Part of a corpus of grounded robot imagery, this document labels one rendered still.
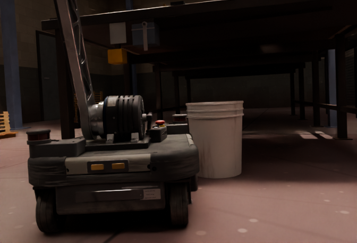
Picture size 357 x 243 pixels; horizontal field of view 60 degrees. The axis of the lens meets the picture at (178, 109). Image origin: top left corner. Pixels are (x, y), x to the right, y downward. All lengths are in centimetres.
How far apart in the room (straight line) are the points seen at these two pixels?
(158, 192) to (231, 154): 70
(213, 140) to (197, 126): 11
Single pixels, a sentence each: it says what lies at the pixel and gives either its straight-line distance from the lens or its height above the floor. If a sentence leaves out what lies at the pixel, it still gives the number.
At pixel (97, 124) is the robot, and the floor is 32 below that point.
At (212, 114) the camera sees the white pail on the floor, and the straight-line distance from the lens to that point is 149.
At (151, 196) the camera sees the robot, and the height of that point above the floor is 12.
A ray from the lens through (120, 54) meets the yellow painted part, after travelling 185.
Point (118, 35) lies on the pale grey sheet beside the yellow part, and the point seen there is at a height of 78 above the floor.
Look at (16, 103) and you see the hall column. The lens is 591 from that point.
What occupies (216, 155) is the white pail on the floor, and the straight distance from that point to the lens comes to 153.
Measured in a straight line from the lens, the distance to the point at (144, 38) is 180.
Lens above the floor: 40
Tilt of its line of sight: 2 degrees down
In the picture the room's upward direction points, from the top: 3 degrees counter-clockwise
